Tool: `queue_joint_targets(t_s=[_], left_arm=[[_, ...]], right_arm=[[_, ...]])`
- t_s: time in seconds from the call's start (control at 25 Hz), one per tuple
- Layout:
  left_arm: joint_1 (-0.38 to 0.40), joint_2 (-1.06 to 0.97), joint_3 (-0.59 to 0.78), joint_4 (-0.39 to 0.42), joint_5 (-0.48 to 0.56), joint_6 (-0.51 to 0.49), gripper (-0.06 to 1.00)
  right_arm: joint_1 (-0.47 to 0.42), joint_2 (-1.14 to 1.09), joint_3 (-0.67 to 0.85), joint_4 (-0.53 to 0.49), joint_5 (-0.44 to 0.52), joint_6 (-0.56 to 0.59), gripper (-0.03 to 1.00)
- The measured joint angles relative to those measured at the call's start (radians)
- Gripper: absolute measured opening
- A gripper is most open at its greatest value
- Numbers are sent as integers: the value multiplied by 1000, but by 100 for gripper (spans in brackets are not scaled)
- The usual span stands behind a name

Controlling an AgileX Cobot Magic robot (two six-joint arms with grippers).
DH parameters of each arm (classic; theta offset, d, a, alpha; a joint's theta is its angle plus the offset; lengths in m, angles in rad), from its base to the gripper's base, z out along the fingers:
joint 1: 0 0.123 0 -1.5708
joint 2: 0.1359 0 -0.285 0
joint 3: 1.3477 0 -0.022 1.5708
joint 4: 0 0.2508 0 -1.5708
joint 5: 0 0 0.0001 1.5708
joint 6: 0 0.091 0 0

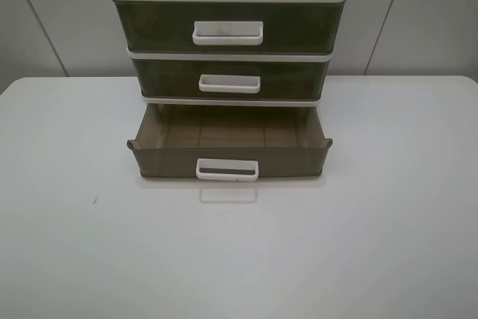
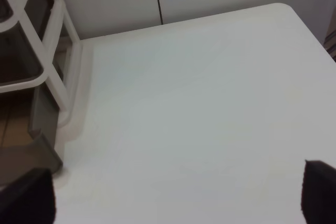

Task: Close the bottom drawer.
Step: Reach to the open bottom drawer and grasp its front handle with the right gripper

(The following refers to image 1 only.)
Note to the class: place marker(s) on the smoky drawer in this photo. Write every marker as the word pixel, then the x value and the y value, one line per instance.
pixel 249 28
pixel 249 143
pixel 255 81

